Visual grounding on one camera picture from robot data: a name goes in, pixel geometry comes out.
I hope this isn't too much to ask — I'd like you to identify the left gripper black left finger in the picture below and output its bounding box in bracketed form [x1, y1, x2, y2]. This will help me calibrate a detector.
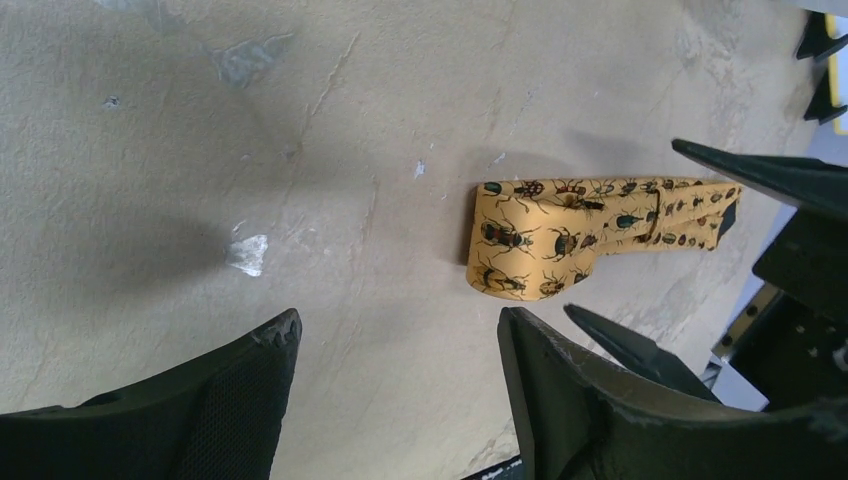
[1, 309, 302, 479]

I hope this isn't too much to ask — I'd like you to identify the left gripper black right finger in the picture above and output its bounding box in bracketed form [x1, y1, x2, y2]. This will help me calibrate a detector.
[497, 307, 847, 479]

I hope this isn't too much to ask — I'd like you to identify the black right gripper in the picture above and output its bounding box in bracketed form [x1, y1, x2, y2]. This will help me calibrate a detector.
[563, 138, 847, 411]

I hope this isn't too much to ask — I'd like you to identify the yellow insect-print tie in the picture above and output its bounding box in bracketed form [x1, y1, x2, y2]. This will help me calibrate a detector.
[466, 177, 743, 301]

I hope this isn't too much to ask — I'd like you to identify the aluminium frame rail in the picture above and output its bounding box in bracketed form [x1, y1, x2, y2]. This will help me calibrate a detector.
[700, 283, 780, 412]

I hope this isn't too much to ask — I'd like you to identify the whiteboard with yellow frame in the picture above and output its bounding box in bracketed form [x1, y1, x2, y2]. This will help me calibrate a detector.
[795, 11, 847, 136]

